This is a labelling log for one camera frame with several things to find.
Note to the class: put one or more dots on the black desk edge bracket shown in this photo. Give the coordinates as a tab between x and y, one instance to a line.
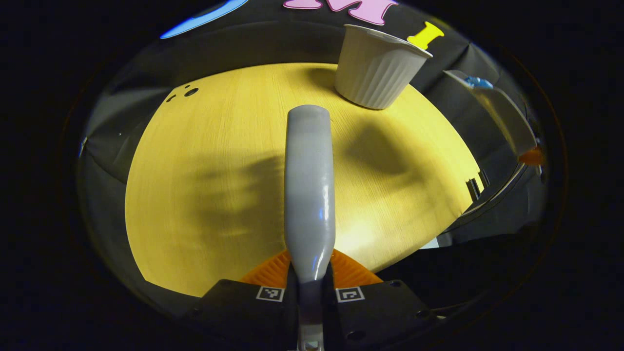
477	185

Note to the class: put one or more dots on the small grey broom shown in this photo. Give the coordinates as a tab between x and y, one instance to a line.
309	195

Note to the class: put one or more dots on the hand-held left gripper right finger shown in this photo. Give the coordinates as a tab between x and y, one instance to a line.
380	312

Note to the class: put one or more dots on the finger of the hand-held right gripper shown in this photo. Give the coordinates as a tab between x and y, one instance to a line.
531	157

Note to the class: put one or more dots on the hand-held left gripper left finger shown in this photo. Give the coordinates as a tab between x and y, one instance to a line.
243	312

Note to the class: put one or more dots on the black backdrop cloth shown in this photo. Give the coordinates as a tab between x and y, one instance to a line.
273	44

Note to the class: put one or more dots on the grey ribbed garbage bin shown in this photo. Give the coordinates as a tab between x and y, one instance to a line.
375	73

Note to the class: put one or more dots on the wooden desktop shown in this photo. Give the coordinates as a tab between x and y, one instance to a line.
219	195

